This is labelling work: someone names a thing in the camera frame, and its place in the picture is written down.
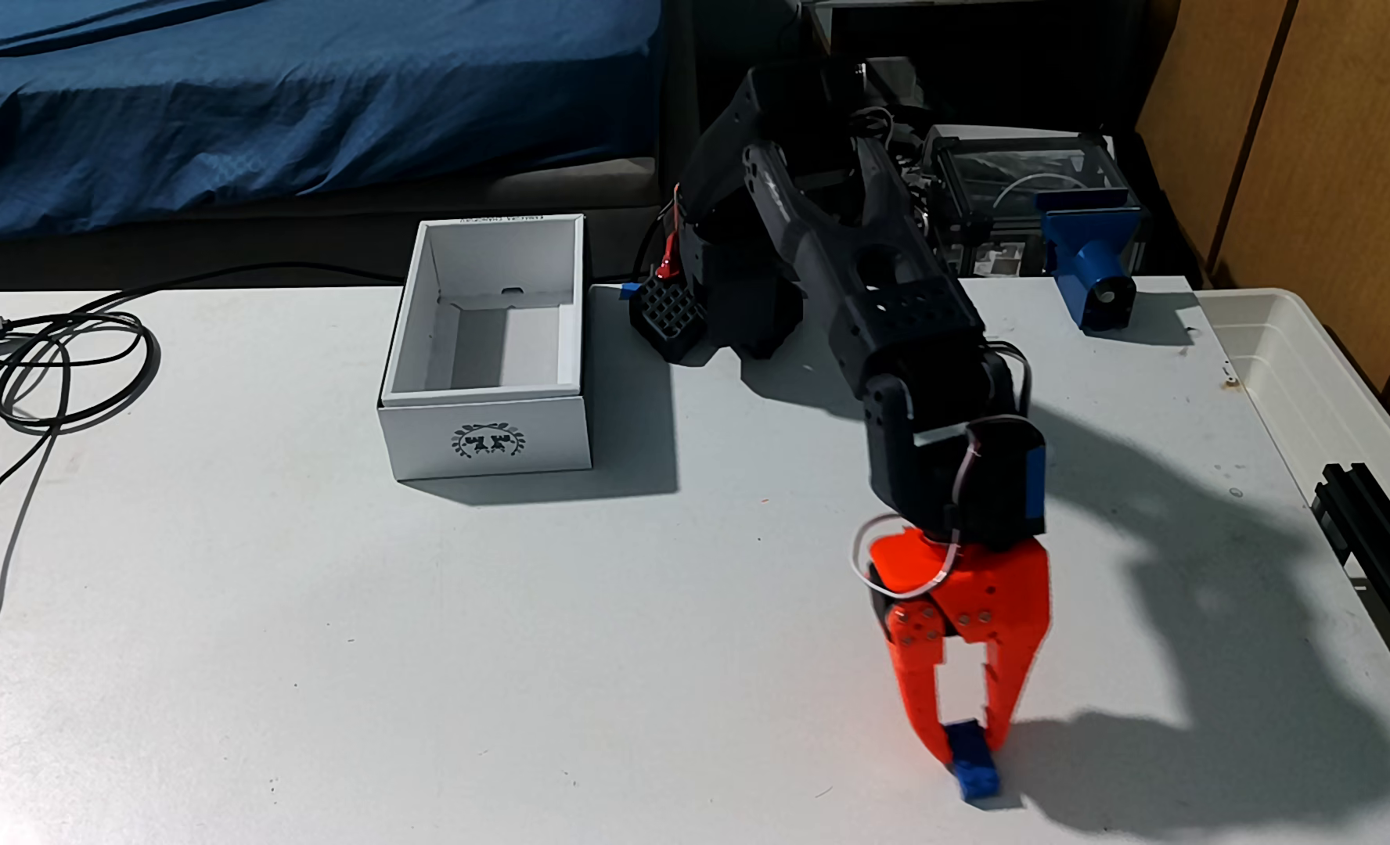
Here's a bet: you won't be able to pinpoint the blue toy brick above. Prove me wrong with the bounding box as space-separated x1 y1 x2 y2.
944 719 1000 804

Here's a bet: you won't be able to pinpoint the white cardboard box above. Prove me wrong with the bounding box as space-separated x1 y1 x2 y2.
376 214 593 483

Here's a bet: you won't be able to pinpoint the white plastic bin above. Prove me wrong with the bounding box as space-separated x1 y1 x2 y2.
1197 287 1390 553

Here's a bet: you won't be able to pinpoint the black aluminium extrusion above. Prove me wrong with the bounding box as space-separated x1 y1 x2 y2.
1311 463 1390 746

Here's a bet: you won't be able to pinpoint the wooden cabinet doors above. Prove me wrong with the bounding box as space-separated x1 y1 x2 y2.
1135 0 1390 471

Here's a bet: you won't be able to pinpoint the blue bed sheet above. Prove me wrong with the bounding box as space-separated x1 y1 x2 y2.
0 0 664 248

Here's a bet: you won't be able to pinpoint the blue printed clamp mount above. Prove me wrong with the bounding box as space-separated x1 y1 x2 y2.
1038 188 1145 333

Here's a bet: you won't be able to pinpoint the clear enclosure black frame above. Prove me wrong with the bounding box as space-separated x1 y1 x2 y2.
924 127 1131 279

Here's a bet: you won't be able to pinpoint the black coiled cable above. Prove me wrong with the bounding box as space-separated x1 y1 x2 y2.
0 261 405 682

